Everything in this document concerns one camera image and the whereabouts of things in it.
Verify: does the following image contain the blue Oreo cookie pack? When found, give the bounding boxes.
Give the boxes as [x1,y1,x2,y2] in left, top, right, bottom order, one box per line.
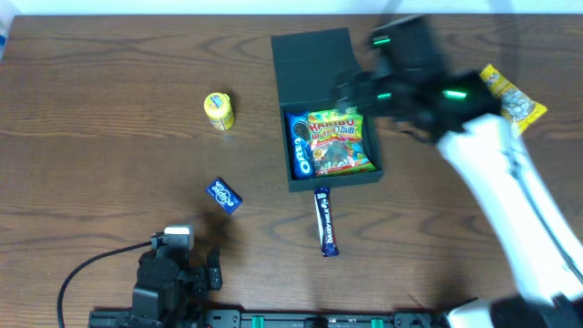
[285,111,315,179]

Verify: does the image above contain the dark green open box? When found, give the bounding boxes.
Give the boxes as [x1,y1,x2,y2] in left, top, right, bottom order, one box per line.
[271,27,384,192]

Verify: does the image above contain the blue Eclipse mints box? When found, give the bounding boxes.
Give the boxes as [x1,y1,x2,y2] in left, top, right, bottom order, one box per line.
[206,178,242,215]

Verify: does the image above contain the blue Dairy Milk chocolate bar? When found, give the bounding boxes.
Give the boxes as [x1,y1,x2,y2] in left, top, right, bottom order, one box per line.
[314,187,340,257]

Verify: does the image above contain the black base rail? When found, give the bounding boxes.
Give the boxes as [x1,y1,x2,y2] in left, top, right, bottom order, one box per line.
[87,310,449,328]

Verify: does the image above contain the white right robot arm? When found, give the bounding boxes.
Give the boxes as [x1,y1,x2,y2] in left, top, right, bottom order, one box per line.
[334,15,582,327]

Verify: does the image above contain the yellow snack bag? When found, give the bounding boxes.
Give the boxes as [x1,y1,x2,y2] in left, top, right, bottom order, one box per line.
[479,64,547,134]

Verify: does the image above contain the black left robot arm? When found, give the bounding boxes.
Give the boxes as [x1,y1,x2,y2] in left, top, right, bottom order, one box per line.
[115,233,222,328]

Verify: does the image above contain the Haribo gummy bag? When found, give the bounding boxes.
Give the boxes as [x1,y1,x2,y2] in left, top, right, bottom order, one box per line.
[308,108,376,177]

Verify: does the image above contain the yellow gum bottle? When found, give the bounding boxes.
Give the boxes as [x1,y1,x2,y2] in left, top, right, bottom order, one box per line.
[203,92,235,130]

